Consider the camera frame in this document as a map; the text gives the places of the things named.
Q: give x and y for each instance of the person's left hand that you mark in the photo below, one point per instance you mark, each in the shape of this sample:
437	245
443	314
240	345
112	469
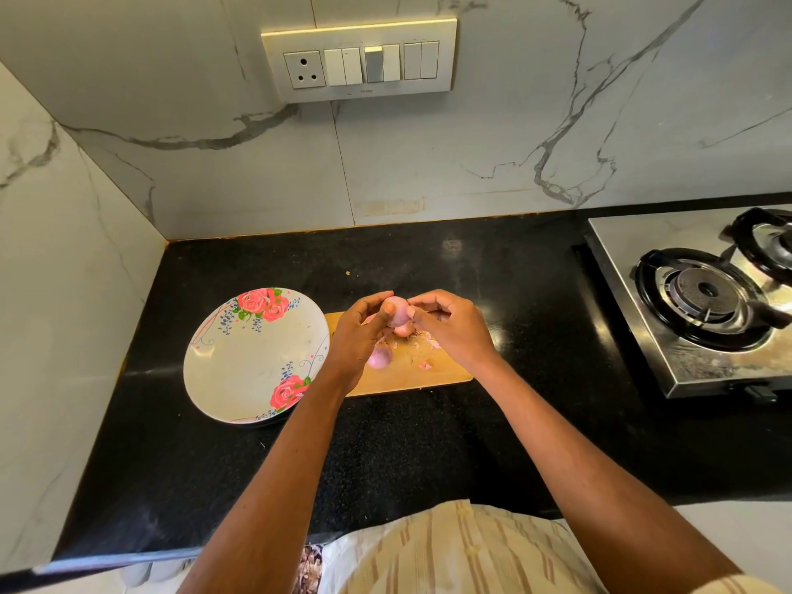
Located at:
359	347

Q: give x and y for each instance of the person's right hand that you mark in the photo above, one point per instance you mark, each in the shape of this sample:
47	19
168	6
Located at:
460	330

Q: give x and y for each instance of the small pink onion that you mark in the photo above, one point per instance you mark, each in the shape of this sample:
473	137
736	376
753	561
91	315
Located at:
399	313
379	357

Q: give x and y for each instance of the pile of onion peels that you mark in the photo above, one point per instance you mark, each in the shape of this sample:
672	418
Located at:
427	362

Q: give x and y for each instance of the person's right forearm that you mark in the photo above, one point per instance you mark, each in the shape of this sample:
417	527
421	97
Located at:
594	482

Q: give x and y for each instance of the person's left forearm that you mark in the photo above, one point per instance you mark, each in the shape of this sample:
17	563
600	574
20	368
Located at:
266	495

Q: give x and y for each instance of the wooden cutting board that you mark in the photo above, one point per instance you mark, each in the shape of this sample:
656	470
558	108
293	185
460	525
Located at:
415	377

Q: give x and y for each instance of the black stone countertop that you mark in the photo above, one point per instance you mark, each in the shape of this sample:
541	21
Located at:
545	251

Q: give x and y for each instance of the white floral plate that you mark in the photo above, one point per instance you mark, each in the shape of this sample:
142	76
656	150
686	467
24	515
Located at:
254	356

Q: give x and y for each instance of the stainless steel gas stove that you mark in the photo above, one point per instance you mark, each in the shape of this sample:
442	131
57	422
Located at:
615	239

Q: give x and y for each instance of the beige striped garment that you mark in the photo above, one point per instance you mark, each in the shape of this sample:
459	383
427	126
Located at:
458	553

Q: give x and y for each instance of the black stove burner grate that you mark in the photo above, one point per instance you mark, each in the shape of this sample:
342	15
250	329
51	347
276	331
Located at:
708	298
765	241

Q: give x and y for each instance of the grey slipper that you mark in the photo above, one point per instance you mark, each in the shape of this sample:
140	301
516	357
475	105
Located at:
168	569
136	571

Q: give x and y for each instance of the white wall switch panel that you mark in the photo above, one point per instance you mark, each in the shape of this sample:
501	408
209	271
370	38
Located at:
359	59

